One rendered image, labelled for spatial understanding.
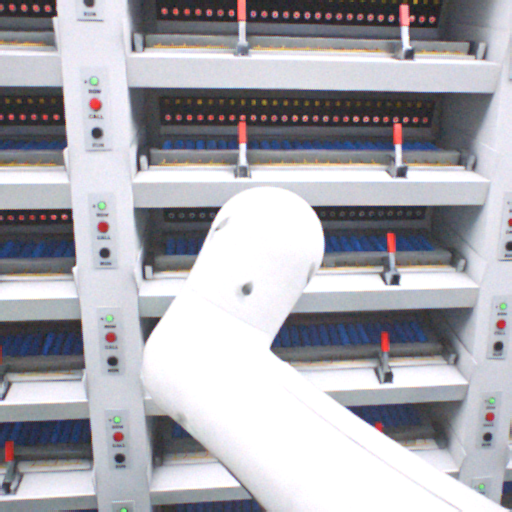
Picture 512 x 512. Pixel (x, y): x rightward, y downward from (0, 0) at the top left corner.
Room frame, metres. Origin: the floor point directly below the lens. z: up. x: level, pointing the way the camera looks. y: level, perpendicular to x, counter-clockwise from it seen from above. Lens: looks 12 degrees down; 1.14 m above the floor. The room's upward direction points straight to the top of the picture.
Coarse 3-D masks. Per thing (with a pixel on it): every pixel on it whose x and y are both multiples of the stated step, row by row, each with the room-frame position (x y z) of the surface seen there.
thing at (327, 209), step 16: (176, 208) 0.89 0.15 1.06; (192, 208) 0.89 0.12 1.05; (208, 208) 0.90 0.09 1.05; (320, 208) 0.92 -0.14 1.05; (336, 208) 0.92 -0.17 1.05; (352, 208) 0.92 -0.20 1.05; (368, 208) 0.93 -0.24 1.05; (384, 208) 0.93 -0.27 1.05; (400, 208) 0.93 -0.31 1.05; (416, 208) 0.94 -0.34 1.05
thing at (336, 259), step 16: (160, 256) 0.80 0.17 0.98; (176, 256) 0.80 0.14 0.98; (192, 256) 0.80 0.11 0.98; (336, 256) 0.82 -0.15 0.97; (352, 256) 0.82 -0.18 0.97; (368, 256) 0.82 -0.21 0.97; (384, 256) 0.83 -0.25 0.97; (400, 256) 0.83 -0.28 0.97; (416, 256) 0.83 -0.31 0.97; (432, 256) 0.84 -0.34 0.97; (448, 256) 0.84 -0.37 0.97; (176, 272) 0.78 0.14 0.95
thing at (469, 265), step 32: (192, 224) 0.90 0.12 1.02; (352, 224) 0.93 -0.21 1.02; (384, 224) 0.94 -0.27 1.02; (416, 224) 0.94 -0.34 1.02; (480, 256) 0.78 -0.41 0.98; (160, 288) 0.74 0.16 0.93; (320, 288) 0.76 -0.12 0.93; (352, 288) 0.76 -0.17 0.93; (384, 288) 0.76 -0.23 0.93; (416, 288) 0.77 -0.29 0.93; (448, 288) 0.77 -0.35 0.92
